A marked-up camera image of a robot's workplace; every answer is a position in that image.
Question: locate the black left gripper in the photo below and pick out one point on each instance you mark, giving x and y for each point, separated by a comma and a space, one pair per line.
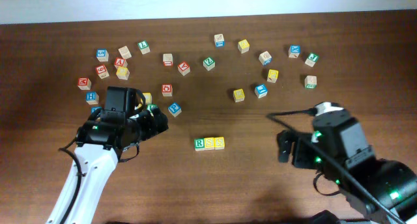
152, 129

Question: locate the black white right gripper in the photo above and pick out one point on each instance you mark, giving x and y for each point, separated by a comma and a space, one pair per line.
282, 138

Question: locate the yellow letter S block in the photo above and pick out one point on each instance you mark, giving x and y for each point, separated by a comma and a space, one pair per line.
209, 143
219, 143

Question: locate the green letter R block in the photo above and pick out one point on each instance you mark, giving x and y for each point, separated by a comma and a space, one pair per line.
199, 144

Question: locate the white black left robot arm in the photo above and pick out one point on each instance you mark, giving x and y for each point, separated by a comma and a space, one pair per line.
92, 165

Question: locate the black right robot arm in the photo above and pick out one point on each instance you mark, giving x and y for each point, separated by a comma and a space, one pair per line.
383, 191

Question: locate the green letter V block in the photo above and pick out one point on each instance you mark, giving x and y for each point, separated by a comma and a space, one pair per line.
151, 106

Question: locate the yellow block centre left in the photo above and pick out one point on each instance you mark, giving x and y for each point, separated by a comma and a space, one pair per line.
148, 97

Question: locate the blue letter H lower block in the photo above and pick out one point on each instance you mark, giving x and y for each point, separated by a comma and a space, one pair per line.
93, 109

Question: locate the blue letter h block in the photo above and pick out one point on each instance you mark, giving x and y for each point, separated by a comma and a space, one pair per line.
93, 109
92, 98

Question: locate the blue letter H upper block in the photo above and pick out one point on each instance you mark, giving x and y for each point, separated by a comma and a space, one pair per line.
92, 98

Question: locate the yellow block near 9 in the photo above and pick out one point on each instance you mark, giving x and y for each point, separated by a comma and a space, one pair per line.
123, 73

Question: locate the red number 9 block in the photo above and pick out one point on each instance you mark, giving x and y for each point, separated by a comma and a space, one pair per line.
102, 71

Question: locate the red letter O block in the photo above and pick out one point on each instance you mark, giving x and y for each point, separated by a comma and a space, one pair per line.
167, 90

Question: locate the red letter V block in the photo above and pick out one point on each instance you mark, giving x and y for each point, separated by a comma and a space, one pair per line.
120, 62

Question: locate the red letter M block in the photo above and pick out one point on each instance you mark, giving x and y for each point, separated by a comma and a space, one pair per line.
84, 83

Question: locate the blue letter P block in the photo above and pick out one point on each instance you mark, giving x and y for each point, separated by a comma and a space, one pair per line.
175, 109

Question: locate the blue letter I block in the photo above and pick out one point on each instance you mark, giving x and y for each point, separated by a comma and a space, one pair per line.
261, 91

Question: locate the plain wooden block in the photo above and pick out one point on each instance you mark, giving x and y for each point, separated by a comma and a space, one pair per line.
125, 52

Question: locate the blue number 5 block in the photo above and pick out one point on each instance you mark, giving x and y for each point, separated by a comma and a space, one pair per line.
102, 55

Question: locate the wooden block green R side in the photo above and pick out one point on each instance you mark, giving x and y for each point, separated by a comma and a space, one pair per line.
310, 82

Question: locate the yellow umbrella block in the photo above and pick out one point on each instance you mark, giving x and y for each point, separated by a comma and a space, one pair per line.
238, 95

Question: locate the yellow block right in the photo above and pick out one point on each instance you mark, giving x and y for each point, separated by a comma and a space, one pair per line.
272, 75

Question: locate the green letter T block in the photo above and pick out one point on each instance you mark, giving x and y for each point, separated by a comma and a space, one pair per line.
143, 47

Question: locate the wooden block red side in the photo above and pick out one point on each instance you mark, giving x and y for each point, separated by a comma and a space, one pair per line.
168, 59

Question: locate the red letter A block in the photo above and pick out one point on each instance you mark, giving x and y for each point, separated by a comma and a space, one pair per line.
184, 68

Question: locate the wooden block blue D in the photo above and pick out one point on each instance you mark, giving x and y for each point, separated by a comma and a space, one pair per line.
265, 58

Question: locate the green letter J block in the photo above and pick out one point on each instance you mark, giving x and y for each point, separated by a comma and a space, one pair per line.
311, 60

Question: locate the blue letter K block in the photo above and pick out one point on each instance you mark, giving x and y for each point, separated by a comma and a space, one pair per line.
294, 51

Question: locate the green letter Z block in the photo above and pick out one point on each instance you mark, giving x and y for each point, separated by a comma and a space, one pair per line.
209, 63

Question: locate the yellow block top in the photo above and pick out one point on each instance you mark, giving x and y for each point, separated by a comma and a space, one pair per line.
243, 46

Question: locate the wooden block blue side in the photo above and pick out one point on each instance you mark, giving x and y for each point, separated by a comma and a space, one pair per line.
219, 40

